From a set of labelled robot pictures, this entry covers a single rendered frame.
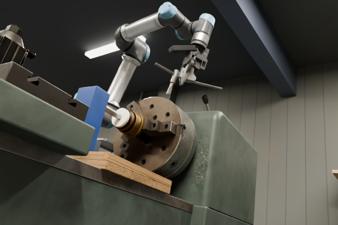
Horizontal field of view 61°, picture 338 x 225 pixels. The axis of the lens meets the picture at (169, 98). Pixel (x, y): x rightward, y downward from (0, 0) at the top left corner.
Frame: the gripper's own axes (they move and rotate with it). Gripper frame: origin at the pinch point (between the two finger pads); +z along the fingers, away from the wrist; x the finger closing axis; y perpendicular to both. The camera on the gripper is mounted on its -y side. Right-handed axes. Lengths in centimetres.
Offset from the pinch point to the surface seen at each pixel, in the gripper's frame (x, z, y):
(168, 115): -8.8, 18.2, -3.4
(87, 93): -19.8, 25.9, -34.4
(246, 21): 99, -131, 82
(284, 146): 170, -61, 231
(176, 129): -13.5, 22.8, -0.5
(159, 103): -3.7, 13.9, -6.6
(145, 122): -11.0, 24.7, -11.5
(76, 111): -46, 36, -37
